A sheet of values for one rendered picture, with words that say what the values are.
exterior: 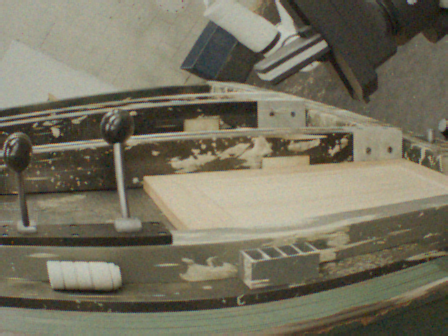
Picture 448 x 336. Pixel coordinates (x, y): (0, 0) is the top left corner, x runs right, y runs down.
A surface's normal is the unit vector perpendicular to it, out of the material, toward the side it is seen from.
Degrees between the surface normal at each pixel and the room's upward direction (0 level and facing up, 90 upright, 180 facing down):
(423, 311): 90
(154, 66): 90
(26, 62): 90
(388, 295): 60
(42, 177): 90
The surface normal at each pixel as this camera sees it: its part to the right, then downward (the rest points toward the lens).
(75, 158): 0.28, 0.18
